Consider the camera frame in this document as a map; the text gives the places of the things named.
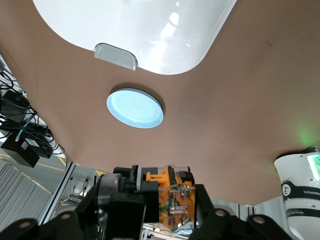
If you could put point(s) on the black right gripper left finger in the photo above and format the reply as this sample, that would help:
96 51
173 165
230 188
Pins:
62 225

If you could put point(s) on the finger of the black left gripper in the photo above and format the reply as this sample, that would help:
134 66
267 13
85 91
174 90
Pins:
127 217
123 173

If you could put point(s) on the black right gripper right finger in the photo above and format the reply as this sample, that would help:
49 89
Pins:
220 225

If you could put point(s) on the orange push button switch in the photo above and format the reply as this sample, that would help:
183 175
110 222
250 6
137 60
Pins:
175 190

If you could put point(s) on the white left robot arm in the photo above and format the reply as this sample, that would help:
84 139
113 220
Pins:
300 195

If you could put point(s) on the black power adapter box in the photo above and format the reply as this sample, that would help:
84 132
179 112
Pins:
22 152

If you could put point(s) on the white lidded storage box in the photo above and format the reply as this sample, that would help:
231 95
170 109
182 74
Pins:
150 25

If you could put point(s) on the light blue round plate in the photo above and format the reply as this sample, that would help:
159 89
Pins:
135 110

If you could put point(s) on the brown table cover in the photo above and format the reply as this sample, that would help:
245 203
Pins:
225 125

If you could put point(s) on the black electronic device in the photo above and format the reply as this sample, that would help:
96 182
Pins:
12 102

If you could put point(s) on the aluminium frame post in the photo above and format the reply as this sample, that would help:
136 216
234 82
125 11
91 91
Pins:
62 185

